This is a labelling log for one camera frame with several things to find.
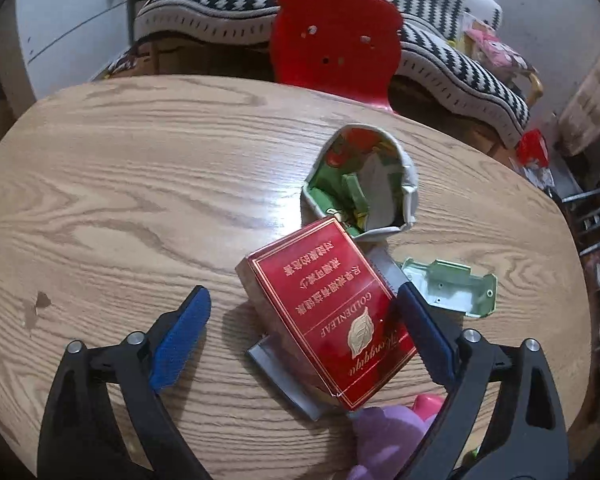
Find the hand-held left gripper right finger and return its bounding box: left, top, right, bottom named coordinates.
left=395, top=281, right=570, bottom=480

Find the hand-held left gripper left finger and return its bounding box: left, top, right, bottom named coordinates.
left=37, top=285, right=214, bottom=480

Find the red cigarette box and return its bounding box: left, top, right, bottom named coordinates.
left=236, top=217, right=418, bottom=411

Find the white bag with fruit print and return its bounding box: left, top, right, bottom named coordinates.
left=300, top=124, right=421, bottom=241

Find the green wet wipe packet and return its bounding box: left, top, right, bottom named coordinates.
left=325, top=172, right=370, bottom=213

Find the light green plastic cover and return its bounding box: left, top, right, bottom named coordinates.
left=401, top=257, right=498, bottom=319

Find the pink and purple toy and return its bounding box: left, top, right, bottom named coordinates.
left=347, top=393, right=450, bottom=480

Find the black metal rack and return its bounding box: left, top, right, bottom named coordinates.
left=560, top=175, right=600, bottom=351

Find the red bag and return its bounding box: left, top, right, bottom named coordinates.
left=516, top=129, right=551, bottom=168

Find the wooden armrest sofa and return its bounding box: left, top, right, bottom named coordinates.
left=147, top=0, right=545, bottom=151

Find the beige checked curtain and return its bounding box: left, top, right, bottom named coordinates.
left=560, top=45, right=600, bottom=156

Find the pink cartoon cushion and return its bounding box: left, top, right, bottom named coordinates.
left=462, top=25, right=536, bottom=76

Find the red plastic chair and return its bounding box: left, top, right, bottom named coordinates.
left=270, top=0, right=403, bottom=113

